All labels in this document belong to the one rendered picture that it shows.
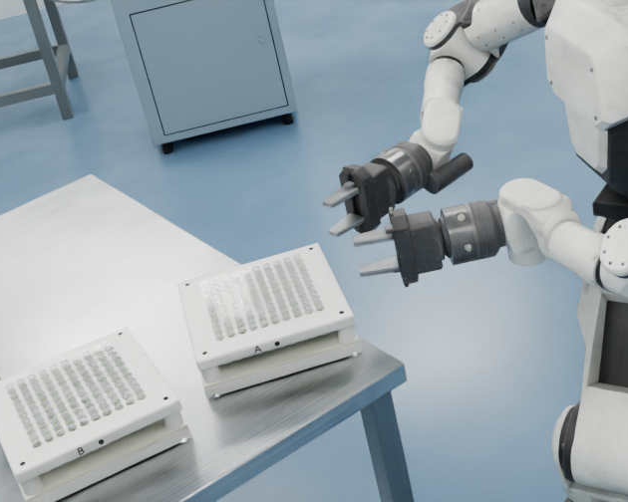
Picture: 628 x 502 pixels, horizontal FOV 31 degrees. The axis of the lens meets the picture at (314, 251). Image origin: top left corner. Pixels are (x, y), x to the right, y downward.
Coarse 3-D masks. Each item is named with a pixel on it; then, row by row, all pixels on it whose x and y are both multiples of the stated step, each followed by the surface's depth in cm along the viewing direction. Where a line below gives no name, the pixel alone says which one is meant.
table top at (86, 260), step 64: (64, 192) 248; (0, 256) 228; (64, 256) 222; (128, 256) 217; (192, 256) 212; (0, 320) 206; (64, 320) 201; (128, 320) 197; (192, 384) 176; (256, 384) 173; (320, 384) 170; (384, 384) 169; (0, 448) 172; (192, 448) 163; (256, 448) 160
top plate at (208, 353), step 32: (288, 256) 190; (320, 256) 188; (192, 288) 187; (256, 288) 183; (320, 288) 179; (192, 320) 179; (256, 320) 175; (320, 320) 172; (352, 320) 171; (224, 352) 169; (256, 352) 170
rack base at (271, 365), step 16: (320, 336) 176; (336, 336) 175; (272, 352) 175; (288, 352) 174; (304, 352) 173; (320, 352) 173; (336, 352) 173; (352, 352) 174; (224, 368) 174; (240, 368) 173; (256, 368) 172; (272, 368) 172; (288, 368) 173; (304, 368) 173; (208, 384) 171; (224, 384) 172; (240, 384) 172
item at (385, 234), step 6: (384, 228) 173; (390, 228) 171; (360, 234) 173; (366, 234) 173; (372, 234) 172; (378, 234) 172; (384, 234) 171; (390, 234) 171; (354, 240) 172; (360, 240) 171; (366, 240) 171; (372, 240) 171; (378, 240) 171; (384, 240) 171; (390, 240) 171; (354, 246) 172
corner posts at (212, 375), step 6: (342, 330) 172; (348, 330) 172; (354, 330) 174; (342, 336) 173; (348, 336) 173; (354, 336) 174; (342, 342) 174; (204, 372) 170; (210, 372) 170; (216, 372) 171; (204, 378) 171; (210, 378) 171; (216, 378) 171
